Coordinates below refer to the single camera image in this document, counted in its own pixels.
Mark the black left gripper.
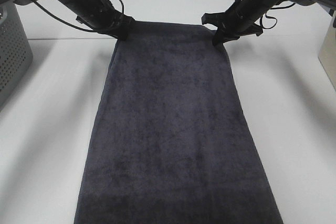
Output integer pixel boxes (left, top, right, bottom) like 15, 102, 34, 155
76, 7, 135, 40

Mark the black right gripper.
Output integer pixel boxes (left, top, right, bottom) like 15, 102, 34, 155
201, 9, 263, 46

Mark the dark grey towel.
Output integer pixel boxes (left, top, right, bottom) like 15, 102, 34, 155
74, 22, 282, 223

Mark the grey perforated plastic basket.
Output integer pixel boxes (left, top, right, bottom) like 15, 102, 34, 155
1, 3, 33, 105

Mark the beige box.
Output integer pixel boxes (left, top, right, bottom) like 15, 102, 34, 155
318, 12, 336, 89

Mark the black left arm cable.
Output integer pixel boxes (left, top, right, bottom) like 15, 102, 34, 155
0, 0, 125, 33

